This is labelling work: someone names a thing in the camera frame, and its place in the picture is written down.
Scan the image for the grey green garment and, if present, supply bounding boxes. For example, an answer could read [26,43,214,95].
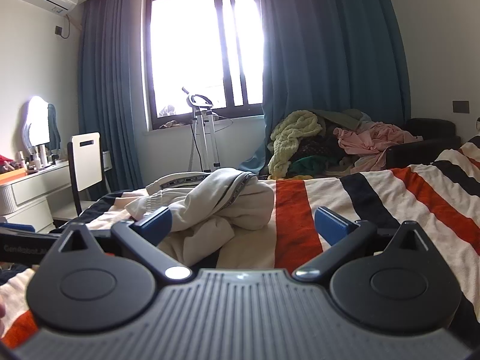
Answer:
[319,109,373,129]

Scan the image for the white dressing table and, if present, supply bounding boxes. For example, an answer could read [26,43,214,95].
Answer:
[0,159,73,233]

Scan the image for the crumpled beige cloth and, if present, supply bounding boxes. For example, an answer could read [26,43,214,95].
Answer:
[157,105,189,130]

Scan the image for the pink garment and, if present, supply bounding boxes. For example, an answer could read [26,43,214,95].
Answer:
[334,122,419,170]

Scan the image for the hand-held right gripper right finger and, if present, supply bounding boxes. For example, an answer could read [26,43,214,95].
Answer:
[292,206,448,283]

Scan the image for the white garment steamer stand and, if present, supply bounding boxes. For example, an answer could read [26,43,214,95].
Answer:
[182,87,226,174]

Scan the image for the row of cosmetic bottles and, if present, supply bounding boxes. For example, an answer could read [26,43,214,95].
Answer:
[15,144,58,174]

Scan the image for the dark teal cloth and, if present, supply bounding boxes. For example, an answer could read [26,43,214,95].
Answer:
[47,103,62,151]

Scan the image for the dark framed window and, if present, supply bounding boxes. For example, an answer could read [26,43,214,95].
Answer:
[142,0,265,133]

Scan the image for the dark patterned garment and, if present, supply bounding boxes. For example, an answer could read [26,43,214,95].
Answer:
[290,134,346,163]

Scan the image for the black armchair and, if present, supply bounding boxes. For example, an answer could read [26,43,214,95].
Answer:
[386,118,462,169]

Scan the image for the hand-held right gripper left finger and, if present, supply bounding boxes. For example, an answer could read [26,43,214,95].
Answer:
[39,206,192,286]

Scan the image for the black power cable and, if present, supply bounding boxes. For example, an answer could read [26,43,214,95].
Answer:
[54,14,73,40]

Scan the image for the vanity mirror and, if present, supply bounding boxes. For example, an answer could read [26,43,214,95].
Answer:
[20,95,51,147]

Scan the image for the white black chair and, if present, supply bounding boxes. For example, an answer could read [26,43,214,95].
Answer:
[52,132,104,229]

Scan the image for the striped blanket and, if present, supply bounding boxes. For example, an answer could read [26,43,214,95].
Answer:
[0,145,480,349]

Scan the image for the blue curtain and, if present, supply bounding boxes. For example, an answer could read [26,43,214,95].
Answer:
[77,0,151,193]
[240,0,413,176]

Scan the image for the white pants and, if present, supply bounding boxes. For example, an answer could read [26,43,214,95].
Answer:
[125,168,276,271]

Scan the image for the pale yellow knitted blanket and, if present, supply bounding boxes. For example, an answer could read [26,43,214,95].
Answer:
[268,110,324,180]

